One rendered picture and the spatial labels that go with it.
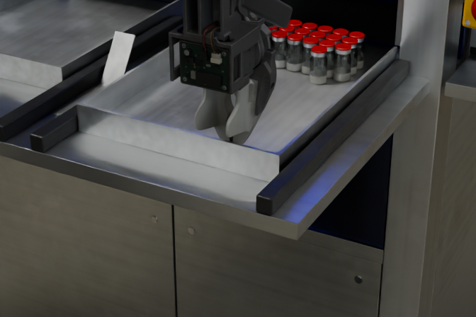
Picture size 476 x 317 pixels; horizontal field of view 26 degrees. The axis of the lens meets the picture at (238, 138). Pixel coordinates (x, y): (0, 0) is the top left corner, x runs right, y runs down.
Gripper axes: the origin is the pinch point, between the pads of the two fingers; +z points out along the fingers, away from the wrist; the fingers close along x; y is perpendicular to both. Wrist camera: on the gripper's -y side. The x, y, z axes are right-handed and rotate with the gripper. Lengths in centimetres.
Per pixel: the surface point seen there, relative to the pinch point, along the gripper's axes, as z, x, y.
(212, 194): 3.6, 0.8, 6.5
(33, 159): 4.8, -21.8, 7.6
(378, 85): 1.8, 7.4, -23.2
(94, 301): 59, -46, -32
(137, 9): 4, -36, -36
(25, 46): 3.5, -41.7, -16.1
